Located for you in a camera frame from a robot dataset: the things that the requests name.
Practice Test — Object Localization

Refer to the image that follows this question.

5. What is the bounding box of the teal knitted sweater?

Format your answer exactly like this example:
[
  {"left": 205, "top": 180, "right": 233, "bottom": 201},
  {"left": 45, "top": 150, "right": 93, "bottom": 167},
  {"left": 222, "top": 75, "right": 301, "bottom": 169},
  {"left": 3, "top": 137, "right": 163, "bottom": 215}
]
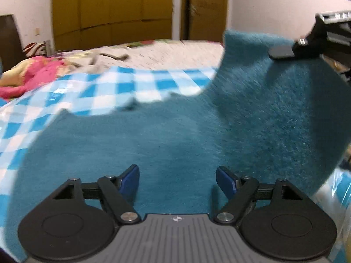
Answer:
[{"left": 4, "top": 32, "right": 350, "bottom": 259}]

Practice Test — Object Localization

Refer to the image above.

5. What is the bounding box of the brown wooden door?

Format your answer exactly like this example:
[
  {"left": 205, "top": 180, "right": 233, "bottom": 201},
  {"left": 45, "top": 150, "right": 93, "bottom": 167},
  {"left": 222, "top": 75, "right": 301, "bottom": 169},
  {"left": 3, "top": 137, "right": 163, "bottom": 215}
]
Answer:
[{"left": 180, "top": 0, "right": 228, "bottom": 42}]

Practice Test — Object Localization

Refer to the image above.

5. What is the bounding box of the blue checkered plastic sheet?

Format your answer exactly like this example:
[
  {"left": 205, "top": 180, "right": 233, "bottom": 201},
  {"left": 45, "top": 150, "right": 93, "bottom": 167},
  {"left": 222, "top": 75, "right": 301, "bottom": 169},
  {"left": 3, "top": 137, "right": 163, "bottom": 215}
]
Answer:
[{"left": 0, "top": 65, "right": 351, "bottom": 263}]

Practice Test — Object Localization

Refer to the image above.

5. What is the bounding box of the white floral bed sheet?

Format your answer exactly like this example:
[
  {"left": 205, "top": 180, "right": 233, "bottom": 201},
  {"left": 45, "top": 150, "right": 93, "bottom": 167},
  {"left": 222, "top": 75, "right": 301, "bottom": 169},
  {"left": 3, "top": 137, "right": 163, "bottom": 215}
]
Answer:
[{"left": 58, "top": 40, "right": 224, "bottom": 74}]

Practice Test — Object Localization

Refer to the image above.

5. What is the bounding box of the pink floral quilt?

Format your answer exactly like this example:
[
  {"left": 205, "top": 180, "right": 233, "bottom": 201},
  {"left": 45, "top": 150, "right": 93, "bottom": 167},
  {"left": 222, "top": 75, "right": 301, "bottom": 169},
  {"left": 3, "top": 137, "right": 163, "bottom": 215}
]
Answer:
[{"left": 1, "top": 56, "right": 70, "bottom": 100}]

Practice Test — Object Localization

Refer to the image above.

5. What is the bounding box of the red white striped cloth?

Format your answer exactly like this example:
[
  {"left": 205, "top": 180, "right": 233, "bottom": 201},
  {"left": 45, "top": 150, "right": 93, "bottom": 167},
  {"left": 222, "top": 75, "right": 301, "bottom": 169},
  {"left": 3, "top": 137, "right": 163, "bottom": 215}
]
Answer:
[{"left": 23, "top": 40, "right": 52, "bottom": 58}]

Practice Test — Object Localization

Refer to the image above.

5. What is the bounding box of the dark wooden headboard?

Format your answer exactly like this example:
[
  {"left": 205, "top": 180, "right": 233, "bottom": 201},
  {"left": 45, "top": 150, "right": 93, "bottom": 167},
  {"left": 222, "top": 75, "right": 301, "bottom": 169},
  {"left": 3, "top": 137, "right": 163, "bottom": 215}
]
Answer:
[{"left": 0, "top": 14, "right": 26, "bottom": 71}]

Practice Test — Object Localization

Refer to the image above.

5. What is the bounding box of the brown wooden wardrobe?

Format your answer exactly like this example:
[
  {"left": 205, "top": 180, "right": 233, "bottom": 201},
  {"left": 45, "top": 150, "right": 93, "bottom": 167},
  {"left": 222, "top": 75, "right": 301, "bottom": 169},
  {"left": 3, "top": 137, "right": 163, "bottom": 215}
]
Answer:
[{"left": 52, "top": 0, "right": 172, "bottom": 51}]

